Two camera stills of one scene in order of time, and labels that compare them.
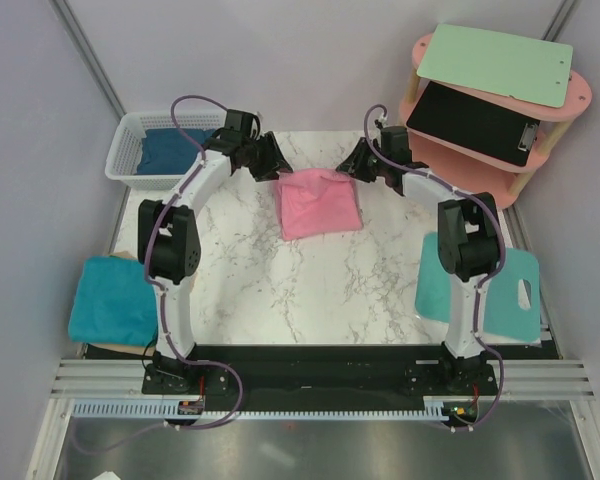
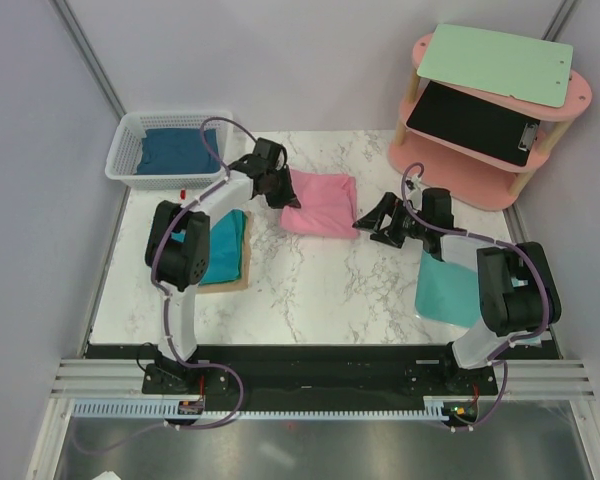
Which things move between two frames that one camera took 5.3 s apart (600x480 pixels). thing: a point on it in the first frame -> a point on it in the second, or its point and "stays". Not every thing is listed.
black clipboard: [470, 122] stays
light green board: [525, 68] stays
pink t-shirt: [316, 201] stays
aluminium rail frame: [538, 378] stays
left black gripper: [274, 162] -> [287, 199]
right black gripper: [354, 163] -> [372, 221]
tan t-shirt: [133, 349] -> [244, 281]
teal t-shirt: [114, 303] -> [226, 247]
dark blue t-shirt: [166, 151] stays
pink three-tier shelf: [473, 174] stays
